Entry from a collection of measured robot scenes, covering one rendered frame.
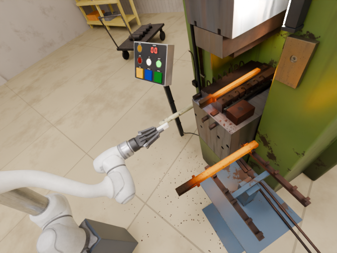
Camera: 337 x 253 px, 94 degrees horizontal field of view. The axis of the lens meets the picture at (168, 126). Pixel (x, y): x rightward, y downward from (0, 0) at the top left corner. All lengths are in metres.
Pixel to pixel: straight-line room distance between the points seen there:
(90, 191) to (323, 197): 1.77
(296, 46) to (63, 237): 1.32
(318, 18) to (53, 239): 1.38
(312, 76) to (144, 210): 1.65
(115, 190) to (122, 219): 1.14
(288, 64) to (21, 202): 1.31
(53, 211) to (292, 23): 1.38
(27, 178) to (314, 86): 1.09
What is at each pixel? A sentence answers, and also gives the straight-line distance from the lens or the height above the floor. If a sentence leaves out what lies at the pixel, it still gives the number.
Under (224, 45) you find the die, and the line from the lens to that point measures 0.75.
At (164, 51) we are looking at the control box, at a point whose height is 1.16.
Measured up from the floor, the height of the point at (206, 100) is 1.02.
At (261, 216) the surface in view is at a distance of 1.00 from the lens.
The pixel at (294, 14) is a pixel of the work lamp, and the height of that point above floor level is 1.43.
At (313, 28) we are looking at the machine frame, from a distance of 0.70.
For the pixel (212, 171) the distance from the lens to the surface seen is 0.75.
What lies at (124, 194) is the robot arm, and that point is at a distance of 0.80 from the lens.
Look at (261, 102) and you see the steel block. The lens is 1.09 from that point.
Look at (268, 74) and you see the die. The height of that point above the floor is 0.99.
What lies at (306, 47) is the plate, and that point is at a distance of 0.70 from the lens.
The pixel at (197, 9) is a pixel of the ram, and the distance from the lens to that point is 0.82.
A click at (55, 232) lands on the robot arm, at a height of 0.86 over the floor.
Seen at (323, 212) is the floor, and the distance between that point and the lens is 1.89.
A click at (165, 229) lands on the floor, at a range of 1.74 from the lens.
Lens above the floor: 1.67
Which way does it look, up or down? 50 degrees down
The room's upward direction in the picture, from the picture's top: 22 degrees counter-clockwise
